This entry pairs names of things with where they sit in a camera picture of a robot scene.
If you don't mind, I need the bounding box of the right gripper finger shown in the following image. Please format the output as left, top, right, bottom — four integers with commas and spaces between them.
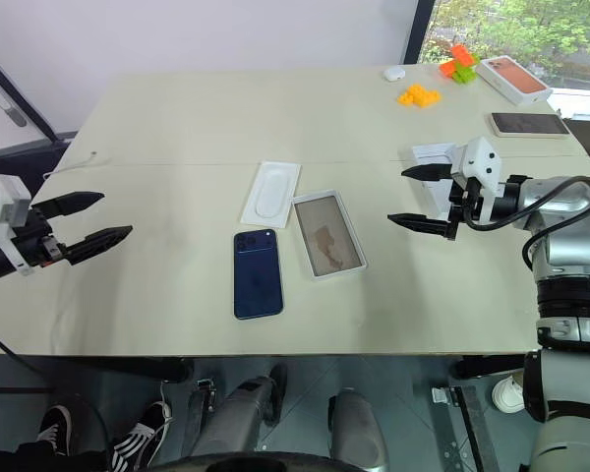
401, 164, 453, 183
386, 212, 447, 238

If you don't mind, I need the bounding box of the yellow toy brick cluster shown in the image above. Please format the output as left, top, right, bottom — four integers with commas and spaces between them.
396, 84, 443, 111

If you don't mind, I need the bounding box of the white moulded insert tray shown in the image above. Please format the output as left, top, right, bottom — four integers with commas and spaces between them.
240, 160, 303, 229

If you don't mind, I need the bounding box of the dark window frame post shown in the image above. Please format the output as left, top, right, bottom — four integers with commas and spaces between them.
403, 0, 437, 66

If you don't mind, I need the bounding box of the white sneaker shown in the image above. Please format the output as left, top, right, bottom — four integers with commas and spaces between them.
491, 372, 526, 413

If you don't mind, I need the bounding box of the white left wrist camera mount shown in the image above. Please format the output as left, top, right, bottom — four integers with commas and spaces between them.
0, 168, 33, 276

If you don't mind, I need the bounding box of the white phone box base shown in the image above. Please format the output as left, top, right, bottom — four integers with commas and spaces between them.
291, 189, 370, 283

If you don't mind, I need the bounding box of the white upright cardboard box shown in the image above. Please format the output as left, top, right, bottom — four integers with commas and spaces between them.
411, 142, 457, 218

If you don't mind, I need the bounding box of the black striped sneaker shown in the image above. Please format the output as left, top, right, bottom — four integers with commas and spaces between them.
108, 400, 174, 472

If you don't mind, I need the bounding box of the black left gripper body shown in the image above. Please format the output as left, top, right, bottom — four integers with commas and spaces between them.
10, 205, 76, 270

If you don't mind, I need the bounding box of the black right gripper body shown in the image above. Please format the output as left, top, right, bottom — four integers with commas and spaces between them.
444, 176, 484, 242

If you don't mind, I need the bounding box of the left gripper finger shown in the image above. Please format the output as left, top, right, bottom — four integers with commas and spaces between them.
58, 225, 134, 267
30, 191, 105, 220

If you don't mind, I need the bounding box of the green toy brick cluster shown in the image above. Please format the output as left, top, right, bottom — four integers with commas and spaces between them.
451, 55, 483, 87

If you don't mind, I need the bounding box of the grey rounded leg shape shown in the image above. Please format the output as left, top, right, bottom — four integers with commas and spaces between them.
327, 387, 390, 472
196, 363, 290, 472

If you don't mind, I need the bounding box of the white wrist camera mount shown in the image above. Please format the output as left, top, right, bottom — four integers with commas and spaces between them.
448, 137, 503, 221
0, 168, 33, 276

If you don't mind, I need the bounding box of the metal table leg bracket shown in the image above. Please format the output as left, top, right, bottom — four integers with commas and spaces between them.
431, 384, 502, 472

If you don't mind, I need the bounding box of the dark blue smartphone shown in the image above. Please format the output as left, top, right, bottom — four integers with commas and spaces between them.
233, 227, 284, 322

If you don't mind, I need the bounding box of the dark diagonal frame bar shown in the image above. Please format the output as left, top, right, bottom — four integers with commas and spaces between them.
0, 46, 83, 148

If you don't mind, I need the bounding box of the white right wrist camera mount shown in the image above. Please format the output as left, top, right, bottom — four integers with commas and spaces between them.
448, 137, 503, 221

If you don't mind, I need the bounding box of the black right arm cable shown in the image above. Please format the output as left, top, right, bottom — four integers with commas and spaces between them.
464, 175, 590, 276

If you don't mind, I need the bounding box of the phone box with orange print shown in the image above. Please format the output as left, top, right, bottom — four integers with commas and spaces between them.
474, 54, 555, 107

